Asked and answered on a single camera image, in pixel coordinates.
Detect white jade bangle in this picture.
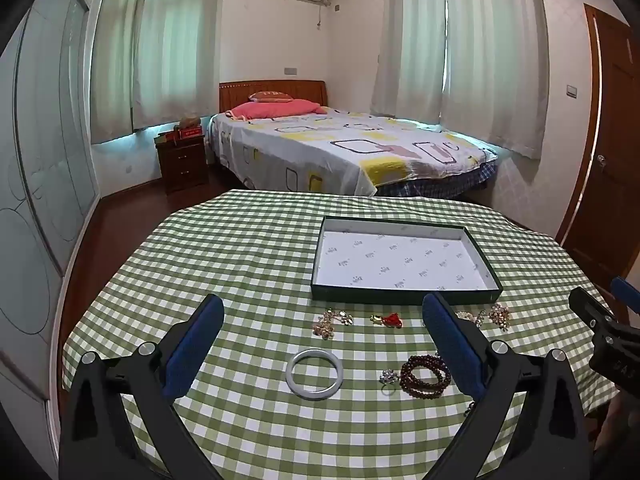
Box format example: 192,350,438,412
286,349,345,401

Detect wooden bed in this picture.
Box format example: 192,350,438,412
206,80,501,199

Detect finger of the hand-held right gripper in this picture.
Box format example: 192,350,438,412
609,276,640,311
568,287,619,333

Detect patterned white bedspread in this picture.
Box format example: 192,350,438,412
207,107,501,198

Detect small gold flower brooch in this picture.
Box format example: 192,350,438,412
313,310,354,339

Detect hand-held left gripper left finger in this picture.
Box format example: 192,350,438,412
59,294,226,480

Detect green checked tablecloth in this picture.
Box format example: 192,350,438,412
61,189,623,480

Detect large gold pearl flower brooch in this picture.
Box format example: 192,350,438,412
487,304,512,332

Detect green tray with white lining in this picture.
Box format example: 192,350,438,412
310,216,504,306

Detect dark red bead bracelet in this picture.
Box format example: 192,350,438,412
398,352,453,399

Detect red knot gold charm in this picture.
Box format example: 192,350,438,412
370,311,403,330

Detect dark wooden nightstand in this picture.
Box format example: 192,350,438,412
154,132,208,196

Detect white curtain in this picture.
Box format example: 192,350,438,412
90,0,151,146
132,0,223,116
372,0,446,121
440,0,551,158

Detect cream pearl bracelet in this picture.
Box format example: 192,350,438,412
454,309,487,329

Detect small silver ring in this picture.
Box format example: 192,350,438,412
378,368,401,395

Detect brown wooden door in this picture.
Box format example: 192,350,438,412
555,4,640,321

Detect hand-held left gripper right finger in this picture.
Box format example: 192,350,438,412
421,291,593,480

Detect glass sliding wardrobe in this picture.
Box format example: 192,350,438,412
0,0,101,411

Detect pink pillow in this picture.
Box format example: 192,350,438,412
227,100,328,122

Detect blue plaid bed sheet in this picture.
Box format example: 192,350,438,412
375,162,498,198

